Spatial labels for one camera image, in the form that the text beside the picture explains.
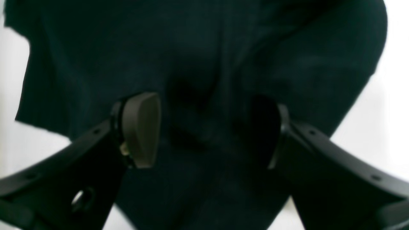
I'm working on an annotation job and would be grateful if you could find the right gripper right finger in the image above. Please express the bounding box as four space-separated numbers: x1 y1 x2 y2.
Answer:
252 96 409 230

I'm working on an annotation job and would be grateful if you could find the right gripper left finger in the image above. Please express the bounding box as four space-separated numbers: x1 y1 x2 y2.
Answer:
0 92 161 230

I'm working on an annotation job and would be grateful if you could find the black T-shirt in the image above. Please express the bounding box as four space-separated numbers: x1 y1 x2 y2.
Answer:
4 0 387 230

